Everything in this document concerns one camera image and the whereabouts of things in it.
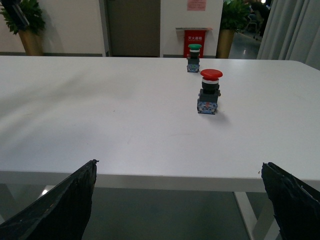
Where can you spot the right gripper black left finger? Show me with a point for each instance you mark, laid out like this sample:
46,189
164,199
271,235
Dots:
61,214

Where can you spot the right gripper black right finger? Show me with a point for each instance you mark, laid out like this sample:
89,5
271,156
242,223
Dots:
296,204

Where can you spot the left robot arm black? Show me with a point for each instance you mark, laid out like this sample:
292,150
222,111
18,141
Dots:
13,9

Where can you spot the white table leg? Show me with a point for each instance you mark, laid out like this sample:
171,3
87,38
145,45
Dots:
264,227

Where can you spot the grey curtain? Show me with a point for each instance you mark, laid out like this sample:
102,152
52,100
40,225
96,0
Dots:
292,32

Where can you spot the left potted plant gold pot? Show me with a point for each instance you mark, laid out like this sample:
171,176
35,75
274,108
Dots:
31,37

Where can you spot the potted plant gold pot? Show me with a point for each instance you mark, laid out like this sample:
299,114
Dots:
31,37
233,19

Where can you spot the red fire extinguisher box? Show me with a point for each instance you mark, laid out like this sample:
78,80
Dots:
193,36

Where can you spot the grey door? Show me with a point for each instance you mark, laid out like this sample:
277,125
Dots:
133,27

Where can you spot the right potted plant gold pot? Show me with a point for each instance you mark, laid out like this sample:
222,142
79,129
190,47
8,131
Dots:
233,19

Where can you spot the red push button switch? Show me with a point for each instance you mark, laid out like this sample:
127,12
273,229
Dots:
207,102

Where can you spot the green push button switch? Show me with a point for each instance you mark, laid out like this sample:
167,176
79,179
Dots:
193,60

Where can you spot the pink wall notice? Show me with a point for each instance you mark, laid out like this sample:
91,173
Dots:
196,5

